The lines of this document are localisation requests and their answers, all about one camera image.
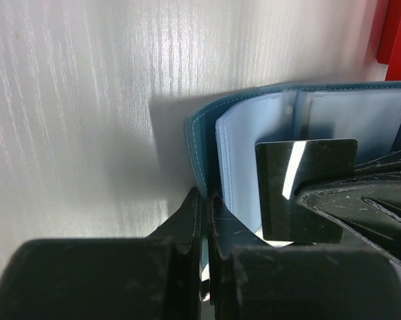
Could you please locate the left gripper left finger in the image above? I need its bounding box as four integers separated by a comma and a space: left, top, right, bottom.
0, 188, 202, 319

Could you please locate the black glossy card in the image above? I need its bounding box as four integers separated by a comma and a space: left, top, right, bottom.
255, 139, 358, 244

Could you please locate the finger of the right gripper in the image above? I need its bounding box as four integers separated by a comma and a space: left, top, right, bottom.
297, 181, 401, 266
352, 150, 401, 182

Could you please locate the blue leather card holder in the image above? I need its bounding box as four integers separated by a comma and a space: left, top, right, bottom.
184, 79, 401, 274

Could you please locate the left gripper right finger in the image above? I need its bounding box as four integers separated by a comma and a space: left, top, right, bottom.
208, 195, 401, 319

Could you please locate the red plastic bin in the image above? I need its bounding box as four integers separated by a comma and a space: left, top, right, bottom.
376, 0, 401, 81

